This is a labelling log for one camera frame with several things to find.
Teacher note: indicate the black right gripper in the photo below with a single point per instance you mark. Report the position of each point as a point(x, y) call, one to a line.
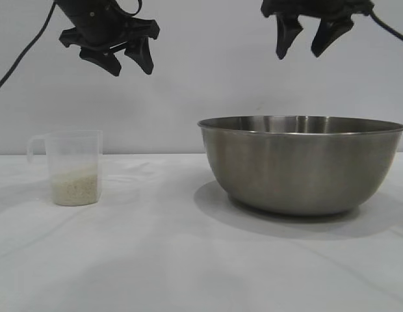
point(318, 8)

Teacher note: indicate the clear plastic measuring cup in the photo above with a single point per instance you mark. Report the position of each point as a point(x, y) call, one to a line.
point(74, 149)

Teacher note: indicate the white uncooked rice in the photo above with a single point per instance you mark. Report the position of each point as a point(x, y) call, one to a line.
point(74, 188)

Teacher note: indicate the stainless steel mixing bowl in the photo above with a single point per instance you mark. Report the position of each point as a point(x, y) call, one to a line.
point(302, 169)

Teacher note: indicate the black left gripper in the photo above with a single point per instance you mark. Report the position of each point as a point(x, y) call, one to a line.
point(94, 26)

